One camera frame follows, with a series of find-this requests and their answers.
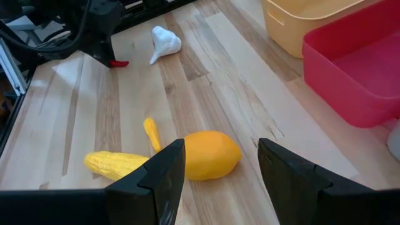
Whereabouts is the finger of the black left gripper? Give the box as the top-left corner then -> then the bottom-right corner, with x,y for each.
90,39 -> 115,68

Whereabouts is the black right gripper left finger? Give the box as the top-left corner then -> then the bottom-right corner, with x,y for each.
104,139 -> 187,225

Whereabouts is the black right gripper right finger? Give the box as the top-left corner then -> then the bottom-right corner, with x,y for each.
257,137 -> 376,225

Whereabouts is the red toy chili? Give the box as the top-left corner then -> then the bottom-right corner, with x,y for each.
108,59 -> 130,68

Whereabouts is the yellow toy corn cob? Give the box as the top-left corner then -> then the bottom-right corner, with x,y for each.
83,151 -> 151,182

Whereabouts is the small orange toy carrot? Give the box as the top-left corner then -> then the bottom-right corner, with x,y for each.
142,117 -> 163,153

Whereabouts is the white toy garlic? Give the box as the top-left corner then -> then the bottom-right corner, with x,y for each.
149,26 -> 183,66

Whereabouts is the red plastic basket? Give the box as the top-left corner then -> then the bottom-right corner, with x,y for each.
302,9 -> 400,129

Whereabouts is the yellow-orange plastic basket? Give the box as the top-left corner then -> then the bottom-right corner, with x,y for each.
261,0 -> 373,59

